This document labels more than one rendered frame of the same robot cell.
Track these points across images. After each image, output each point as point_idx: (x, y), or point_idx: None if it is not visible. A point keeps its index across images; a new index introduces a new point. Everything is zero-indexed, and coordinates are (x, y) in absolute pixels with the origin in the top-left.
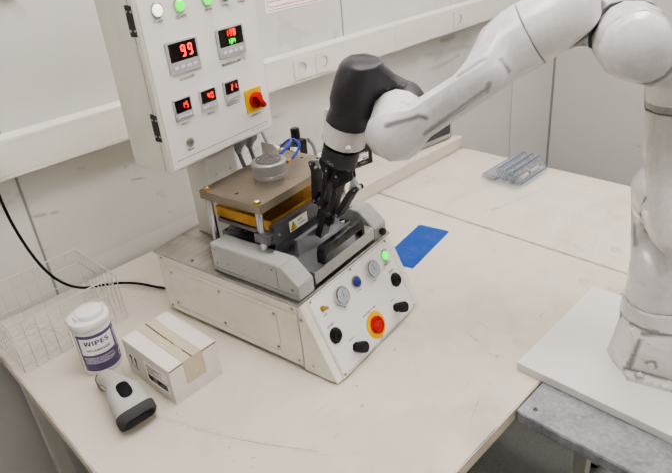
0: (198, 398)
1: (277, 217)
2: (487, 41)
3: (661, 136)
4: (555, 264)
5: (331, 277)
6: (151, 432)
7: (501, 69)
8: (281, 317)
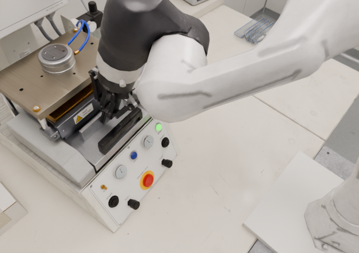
0: (6, 239)
1: (62, 113)
2: (311, 10)
3: None
4: (274, 123)
5: (111, 159)
6: None
7: (320, 57)
8: (69, 189)
